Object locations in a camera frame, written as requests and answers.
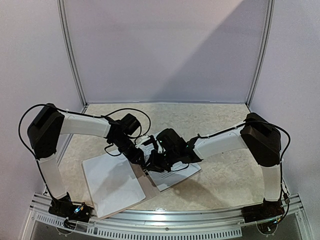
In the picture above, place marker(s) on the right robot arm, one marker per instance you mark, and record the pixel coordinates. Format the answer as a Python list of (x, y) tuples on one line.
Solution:
[(262, 138)]

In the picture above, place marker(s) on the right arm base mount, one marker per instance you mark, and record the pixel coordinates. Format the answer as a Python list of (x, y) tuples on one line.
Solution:
[(268, 210)]

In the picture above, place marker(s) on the perforated white cable tray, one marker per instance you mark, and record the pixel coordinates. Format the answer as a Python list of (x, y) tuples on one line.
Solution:
[(47, 227)]

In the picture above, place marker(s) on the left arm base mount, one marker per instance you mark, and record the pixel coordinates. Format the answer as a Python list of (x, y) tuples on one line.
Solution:
[(65, 208)]

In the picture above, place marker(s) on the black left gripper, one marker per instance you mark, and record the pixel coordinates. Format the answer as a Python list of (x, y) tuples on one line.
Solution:
[(140, 154)]

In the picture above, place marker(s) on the brown paper folder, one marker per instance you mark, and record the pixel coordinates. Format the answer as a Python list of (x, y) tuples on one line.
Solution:
[(142, 185)]

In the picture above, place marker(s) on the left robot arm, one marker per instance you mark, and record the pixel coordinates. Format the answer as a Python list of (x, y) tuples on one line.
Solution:
[(51, 122)]

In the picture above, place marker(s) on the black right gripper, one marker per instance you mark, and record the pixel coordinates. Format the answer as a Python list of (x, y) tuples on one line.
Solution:
[(162, 158)]

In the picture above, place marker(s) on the aluminium front rail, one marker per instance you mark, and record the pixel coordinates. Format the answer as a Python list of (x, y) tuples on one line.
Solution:
[(216, 217)]

